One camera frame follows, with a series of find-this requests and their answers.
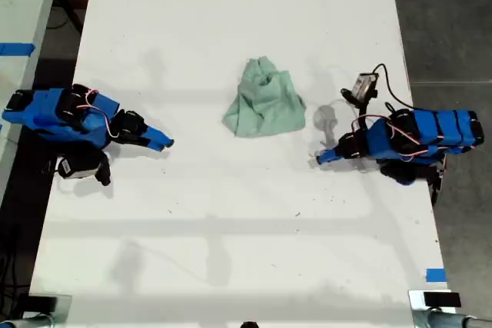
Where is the pale green t-shirt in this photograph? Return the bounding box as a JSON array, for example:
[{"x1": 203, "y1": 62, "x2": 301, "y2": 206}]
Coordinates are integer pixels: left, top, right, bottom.
[{"x1": 221, "y1": 56, "x2": 308, "y2": 138}]

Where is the long blue tape strip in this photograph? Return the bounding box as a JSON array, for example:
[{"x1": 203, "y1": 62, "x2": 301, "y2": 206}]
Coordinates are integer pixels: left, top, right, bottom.
[{"x1": 0, "y1": 41, "x2": 36, "y2": 57}]

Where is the short blue tape strip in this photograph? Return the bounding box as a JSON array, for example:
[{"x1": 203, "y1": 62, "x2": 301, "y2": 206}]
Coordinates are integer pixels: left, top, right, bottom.
[{"x1": 425, "y1": 267, "x2": 447, "y2": 283}]

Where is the white side table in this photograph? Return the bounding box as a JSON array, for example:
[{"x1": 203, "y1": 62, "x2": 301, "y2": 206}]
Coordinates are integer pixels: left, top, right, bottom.
[{"x1": 0, "y1": 0, "x2": 65, "y2": 200}]

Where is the small black box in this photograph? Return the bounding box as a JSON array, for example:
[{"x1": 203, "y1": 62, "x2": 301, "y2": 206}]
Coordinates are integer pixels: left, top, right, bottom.
[
  {"x1": 422, "y1": 291, "x2": 462, "y2": 309},
  {"x1": 27, "y1": 294, "x2": 59, "y2": 312}
]

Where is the black camera stalk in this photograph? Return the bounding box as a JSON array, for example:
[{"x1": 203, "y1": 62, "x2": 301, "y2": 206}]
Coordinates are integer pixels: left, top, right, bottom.
[
  {"x1": 93, "y1": 150, "x2": 113, "y2": 187},
  {"x1": 340, "y1": 87, "x2": 377, "y2": 130}
]

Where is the silver black camera box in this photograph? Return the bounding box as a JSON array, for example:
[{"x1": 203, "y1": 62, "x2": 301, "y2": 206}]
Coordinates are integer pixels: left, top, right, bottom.
[{"x1": 351, "y1": 71, "x2": 380, "y2": 101}]

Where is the black white camera box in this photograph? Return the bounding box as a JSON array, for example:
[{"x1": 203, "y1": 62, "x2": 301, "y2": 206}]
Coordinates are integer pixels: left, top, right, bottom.
[{"x1": 55, "y1": 150, "x2": 104, "y2": 181}]

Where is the black floor cable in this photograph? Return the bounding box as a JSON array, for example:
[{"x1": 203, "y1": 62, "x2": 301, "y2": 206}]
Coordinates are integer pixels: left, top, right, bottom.
[{"x1": 45, "y1": 0, "x2": 85, "y2": 32}]

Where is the metal table bracket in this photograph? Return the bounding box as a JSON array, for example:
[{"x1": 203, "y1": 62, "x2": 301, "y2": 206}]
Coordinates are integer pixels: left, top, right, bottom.
[
  {"x1": 407, "y1": 288, "x2": 492, "y2": 328},
  {"x1": 6, "y1": 292, "x2": 74, "y2": 328}
]

